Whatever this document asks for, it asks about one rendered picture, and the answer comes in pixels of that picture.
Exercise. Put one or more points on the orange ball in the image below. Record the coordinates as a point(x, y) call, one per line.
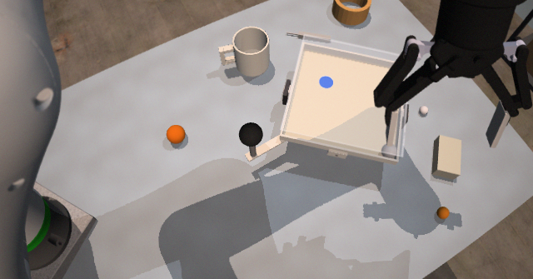
point(175, 134)
point(443, 212)

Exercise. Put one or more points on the small white ball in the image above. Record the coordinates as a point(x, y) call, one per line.
point(423, 110)

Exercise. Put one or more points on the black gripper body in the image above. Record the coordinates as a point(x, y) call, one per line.
point(474, 28)

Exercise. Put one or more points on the brown tape roll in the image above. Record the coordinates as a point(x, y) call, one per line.
point(351, 16)

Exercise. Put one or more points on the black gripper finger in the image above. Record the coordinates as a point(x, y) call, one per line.
point(392, 92)
point(517, 53)

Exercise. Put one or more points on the beige mug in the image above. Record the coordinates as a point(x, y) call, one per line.
point(248, 40)

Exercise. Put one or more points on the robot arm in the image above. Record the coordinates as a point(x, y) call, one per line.
point(30, 100)

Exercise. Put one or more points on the beige rectangular box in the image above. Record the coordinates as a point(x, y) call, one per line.
point(446, 157)

